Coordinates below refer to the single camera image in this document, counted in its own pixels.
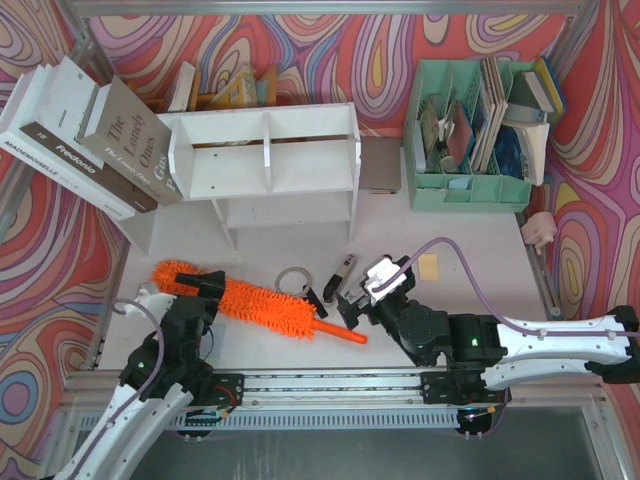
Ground black T-shaped plastic part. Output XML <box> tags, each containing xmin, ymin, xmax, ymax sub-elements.
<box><xmin>304</xmin><ymin>285</ymin><xmax>328</xmax><ymax>320</ymax></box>

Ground yellow sticky note pad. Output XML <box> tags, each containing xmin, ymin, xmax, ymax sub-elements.
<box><xmin>418</xmin><ymin>253</ymin><xmax>440</xmax><ymax>281</ymax></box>

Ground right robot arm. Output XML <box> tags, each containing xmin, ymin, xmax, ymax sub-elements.
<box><xmin>336</xmin><ymin>256</ymin><xmax>639</xmax><ymax>406</ymax></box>

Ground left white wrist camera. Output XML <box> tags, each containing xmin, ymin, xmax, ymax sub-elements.
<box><xmin>120</xmin><ymin>282</ymin><xmax>176</xmax><ymax>321</ymax></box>

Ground wooden rack with books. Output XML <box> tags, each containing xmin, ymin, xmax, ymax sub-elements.
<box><xmin>156</xmin><ymin>62</ymin><xmax>277</xmax><ymax>113</ymax></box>

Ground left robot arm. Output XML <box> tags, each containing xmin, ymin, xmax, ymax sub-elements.
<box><xmin>53</xmin><ymin>271</ymin><xmax>226</xmax><ymax>479</ymax></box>

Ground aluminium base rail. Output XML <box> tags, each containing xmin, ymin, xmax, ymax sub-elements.
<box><xmin>59</xmin><ymin>368</ymin><xmax>609</xmax><ymax>436</ymax></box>

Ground white paperback book stack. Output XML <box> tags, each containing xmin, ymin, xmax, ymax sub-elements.
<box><xmin>495</xmin><ymin>120</ymin><xmax>550</xmax><ymax>186</ymax></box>

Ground black white stapler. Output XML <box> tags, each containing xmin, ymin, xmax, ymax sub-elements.
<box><xmin>322</xmin><ymin>254</ymin><xmax>357</xmax><ymax>304</ymax></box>

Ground white wooden bookshelf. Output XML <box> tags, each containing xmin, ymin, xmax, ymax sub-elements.
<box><xmin>159</xmin><ymin>102</ymin><xmax>361</xmax><ymax>248</ymax></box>

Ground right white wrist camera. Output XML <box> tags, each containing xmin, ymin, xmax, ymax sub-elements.
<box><xmin>363</xmin><ymin>256</ymin><xmax>407</xmax><ymax>304</ymax></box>

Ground grey notebook with pencil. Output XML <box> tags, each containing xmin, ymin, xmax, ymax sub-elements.
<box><xmin>359</xmin><ymin>137</ymin><xmax>401</xmax><ymax>192</ymax></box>

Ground clear tape ring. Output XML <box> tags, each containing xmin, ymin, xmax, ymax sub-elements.
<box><xmin>276</xmin><ymin>266</ymin><xmax>314</xmax><ymax>296</ymax></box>

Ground pink piggy figurine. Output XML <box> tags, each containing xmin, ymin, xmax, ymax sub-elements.
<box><xmin>521</xmin><ymin>211</ymin><xmax>557</xmax><ymax>255</ymax></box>

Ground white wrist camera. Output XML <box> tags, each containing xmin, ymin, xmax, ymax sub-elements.
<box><xmin>120</xmin><ymin>282</ymin><xmax>176</xmax><ymax>321</ymax></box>
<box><xmin>363</xmin><ymin>256</ymin><xmax>407</xmax><ymax>304</ymax></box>

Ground brown book Fredonia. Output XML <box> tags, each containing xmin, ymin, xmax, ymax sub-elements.
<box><xmin>20</xmin><ymin>121</ymin><xmax>158</xmax><ymax>213</ymax></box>

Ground grey book The Lonely Ones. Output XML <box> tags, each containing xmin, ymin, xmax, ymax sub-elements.
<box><xmin>79</xmin><ymin>76</ymin><xmax>182</xmax><ymax>206</ymax></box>

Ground orange microfiber duster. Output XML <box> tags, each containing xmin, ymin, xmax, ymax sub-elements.
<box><xmin>151</xmin><ymin>259</ymin><xmax>368</xmax><ymax>345</ymax></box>

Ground mint green desk organizer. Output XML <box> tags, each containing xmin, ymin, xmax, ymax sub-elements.
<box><xmin>403</xmin><ymin>56</ymin><xmax>531</xmax><ymax>213</ymax></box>

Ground white book Mademoiselle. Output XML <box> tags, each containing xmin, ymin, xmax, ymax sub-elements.
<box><xmin>1</xmin><ymin>57</ymin><xmax>138</xmax><ymax>220</ymax></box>

